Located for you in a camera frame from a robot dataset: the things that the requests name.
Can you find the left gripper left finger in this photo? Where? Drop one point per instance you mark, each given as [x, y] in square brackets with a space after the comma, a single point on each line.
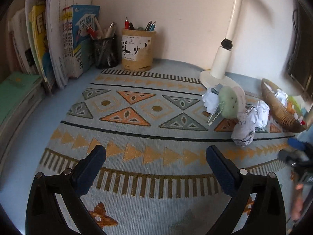
[44, 215]

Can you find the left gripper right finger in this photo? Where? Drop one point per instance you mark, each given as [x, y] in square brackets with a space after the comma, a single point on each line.
[267, 214]

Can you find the printed paper ball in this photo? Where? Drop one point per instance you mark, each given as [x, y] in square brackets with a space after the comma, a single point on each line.
[256, 116]

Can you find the green kiwi plush keychain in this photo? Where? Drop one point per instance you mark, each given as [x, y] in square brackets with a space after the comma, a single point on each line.
[233, 100]

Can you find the grey white paper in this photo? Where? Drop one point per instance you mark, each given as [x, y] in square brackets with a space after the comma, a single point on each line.
[211, 99]

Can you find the person's right hand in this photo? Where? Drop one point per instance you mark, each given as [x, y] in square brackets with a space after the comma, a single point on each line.
[297, 202]

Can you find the woven brown basket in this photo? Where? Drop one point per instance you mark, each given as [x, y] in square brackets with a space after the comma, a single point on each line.
[278, 110]

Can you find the dark wooden furniture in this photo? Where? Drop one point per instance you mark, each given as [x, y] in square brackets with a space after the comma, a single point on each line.
[300, 62]

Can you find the white desk lamp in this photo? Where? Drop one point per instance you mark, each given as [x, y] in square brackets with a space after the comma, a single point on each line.
[217, 74]

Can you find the stack of books under green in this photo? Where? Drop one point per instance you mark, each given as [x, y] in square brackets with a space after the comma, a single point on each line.
[15, 120]

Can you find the patterned woven table mat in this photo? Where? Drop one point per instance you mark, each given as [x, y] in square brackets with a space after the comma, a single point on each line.
[156, 179]

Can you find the black mesh pen holder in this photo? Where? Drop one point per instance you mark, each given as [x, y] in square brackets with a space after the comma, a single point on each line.
[106, 53]

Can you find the row of upright books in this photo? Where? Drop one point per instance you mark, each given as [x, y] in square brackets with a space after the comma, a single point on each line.
[52, 39]

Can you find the bamboo pen holder with label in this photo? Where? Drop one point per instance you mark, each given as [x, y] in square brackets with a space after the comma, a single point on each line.
[137, 49]

